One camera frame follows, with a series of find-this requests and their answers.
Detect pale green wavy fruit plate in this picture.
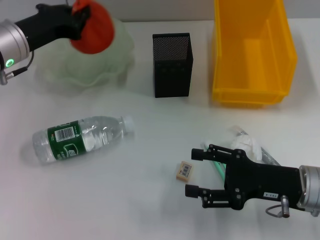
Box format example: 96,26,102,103
34,14,136,89

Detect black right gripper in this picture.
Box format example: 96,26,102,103
185,144,301,210

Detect yellow plastic storage bin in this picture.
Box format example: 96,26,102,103
211,0,298,106

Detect beige eraser with barcode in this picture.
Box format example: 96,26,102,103
175,161,194,181

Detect gripper cable with plug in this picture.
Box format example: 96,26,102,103
4,49,35,79
266,196,293,218

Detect red-orange bumpy orange fruit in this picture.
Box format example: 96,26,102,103
70,0,116,55

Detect mint green utility knife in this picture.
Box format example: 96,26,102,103
203,139,228,184

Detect clear green-label water bottle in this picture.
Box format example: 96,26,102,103
31,115,136,166

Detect right gripper cable with plug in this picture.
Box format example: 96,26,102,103
266,196,293,218

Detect white paper ball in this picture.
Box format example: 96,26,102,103
229,133,263,163

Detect grey glitter pen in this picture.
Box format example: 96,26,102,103
231,126,281,166

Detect left gripper cable with plug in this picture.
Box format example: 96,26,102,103
4,49,35,79

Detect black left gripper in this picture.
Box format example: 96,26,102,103
14,4,92,52

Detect black mesh pen holder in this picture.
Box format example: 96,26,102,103
152,32,195,99

